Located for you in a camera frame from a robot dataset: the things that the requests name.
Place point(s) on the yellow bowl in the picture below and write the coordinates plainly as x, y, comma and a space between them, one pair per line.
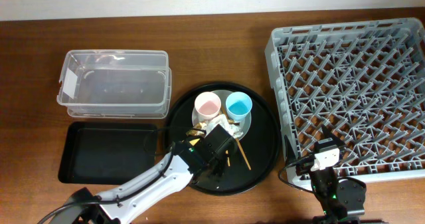
194, 141

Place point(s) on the pink cup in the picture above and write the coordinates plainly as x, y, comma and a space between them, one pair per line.
207, 106

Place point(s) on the round black tray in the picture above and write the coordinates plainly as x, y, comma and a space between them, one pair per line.
261, 144

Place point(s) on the gold foil wrapper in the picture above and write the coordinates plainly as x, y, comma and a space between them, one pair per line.
198, 130

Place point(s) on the grey dishwasher rack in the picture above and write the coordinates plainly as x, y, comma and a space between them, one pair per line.
362, 80

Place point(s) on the grey round plate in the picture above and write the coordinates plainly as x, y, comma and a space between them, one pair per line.
244, 124

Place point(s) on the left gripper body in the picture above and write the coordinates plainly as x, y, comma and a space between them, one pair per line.
219, 165

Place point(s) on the white napkin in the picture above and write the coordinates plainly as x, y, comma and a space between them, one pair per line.
221, 120

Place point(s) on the black rectangular tray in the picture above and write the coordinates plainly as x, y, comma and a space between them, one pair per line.
106, 153

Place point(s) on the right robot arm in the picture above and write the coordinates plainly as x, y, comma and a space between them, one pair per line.
341, 198

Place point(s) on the clear plastic bin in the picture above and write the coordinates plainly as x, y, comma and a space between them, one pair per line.
129, 84

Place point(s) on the blue cup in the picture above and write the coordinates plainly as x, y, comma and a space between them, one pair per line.
238, 106

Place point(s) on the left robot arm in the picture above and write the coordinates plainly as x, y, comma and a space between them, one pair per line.
123, 204

